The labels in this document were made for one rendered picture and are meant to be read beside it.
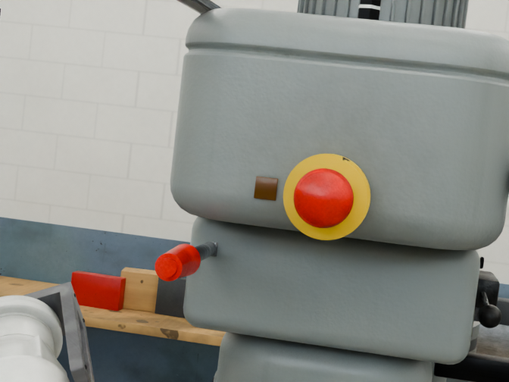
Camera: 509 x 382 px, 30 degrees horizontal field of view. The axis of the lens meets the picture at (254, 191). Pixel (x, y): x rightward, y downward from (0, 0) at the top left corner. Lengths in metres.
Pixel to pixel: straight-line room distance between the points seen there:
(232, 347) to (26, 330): 0.29
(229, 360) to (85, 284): 3.98
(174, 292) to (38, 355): 4.18
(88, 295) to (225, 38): 4.16
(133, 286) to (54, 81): 1.33
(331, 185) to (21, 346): 0.22
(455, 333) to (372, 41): 0.25
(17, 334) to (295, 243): 0.27
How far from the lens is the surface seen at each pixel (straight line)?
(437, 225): 0.68
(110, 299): 4.79
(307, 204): 0.63
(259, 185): 0.68
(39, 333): 0.61
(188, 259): 0.67
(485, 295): 0.95
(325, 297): 0.78
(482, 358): 0.93
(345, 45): 0.68
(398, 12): 1.06
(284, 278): 0.78
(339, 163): 0.66
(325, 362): 0.83
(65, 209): 5.45
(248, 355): 0.84
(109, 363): 5.46
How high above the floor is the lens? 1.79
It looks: 3 degrees down
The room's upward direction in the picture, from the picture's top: 7 degrees clockwise
